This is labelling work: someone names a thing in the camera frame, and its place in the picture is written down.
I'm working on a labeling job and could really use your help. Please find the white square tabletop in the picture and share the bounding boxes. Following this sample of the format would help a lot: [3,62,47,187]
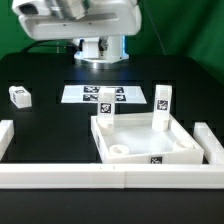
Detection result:
[91,113,204,164]

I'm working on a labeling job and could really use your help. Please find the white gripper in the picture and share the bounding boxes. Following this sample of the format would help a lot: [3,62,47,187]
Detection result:
[18,0,142,51]

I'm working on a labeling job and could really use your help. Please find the white fiducial marker sheet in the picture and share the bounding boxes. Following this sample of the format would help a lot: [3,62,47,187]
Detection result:
[61,85,146,104]

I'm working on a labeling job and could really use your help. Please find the white U-shaped obstacle fence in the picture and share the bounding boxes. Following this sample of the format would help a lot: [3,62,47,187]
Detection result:
[0,119,224,190]

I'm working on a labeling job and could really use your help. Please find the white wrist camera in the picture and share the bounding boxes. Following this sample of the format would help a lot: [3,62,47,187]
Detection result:
[12,0,50,16]

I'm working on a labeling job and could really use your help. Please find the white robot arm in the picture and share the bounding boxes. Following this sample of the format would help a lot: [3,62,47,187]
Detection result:
[12,0,142,68]

